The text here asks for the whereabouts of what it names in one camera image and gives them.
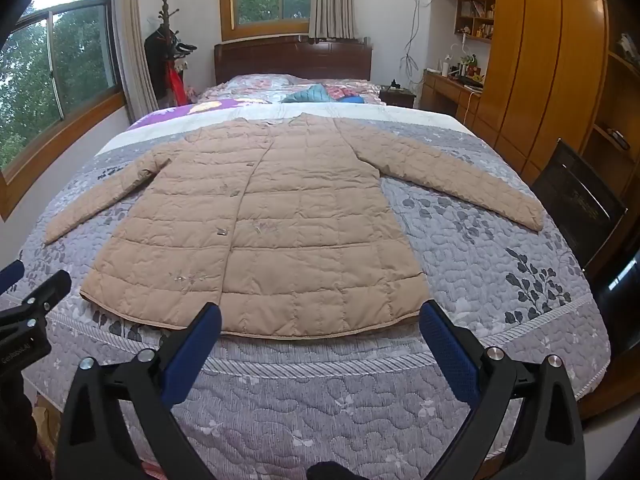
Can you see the tan quilted coat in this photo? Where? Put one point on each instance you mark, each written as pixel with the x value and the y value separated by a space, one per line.
pixel 280 220

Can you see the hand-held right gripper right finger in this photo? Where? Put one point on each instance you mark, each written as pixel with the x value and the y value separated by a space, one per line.
pixel 450 355

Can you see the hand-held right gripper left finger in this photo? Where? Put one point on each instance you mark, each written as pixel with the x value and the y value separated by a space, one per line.
pixel 192 355

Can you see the large wooden-framed window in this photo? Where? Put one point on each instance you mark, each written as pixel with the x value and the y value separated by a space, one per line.
pixel 55 70

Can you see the black chair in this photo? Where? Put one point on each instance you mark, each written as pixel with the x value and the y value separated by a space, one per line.
pixel 580 200

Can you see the dark wooden nightstand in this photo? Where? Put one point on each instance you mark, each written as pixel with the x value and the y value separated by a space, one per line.
pixel 397 96

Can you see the blue garment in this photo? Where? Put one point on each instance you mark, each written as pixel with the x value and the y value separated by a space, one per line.
pixel 305 94

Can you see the dark wooden headboard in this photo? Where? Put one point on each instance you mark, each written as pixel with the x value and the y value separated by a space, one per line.
pixel 295 60

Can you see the red plaid garment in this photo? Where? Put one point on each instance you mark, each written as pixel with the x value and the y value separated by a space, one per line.
pixel 342 92

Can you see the purple printed blanket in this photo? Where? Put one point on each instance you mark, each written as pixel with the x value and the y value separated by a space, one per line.
pixel 175 112

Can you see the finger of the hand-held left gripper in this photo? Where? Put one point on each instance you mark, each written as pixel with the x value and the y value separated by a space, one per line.
pixel 11 276
pixel 47 292

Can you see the dark glossy panel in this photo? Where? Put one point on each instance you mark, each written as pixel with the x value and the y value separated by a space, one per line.
pixel 620 300

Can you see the coat rack with clothes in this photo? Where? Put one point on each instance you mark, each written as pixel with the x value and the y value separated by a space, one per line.
pixel 162 65

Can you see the wooden desk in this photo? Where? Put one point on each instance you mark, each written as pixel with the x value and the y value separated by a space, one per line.
pixel 447 90

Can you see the wooden wardrobe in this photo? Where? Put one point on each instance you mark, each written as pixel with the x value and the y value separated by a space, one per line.
pixel 545 60

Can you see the beige curtain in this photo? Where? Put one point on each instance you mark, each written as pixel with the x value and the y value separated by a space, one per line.
pixel 135 35
pixel 332 0

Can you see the wooden open shelf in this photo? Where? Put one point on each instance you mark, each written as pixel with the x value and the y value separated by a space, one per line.
pixel 617 125

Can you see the grey leaf-print quilt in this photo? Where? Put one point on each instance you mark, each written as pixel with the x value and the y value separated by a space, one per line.
pixel 475 270

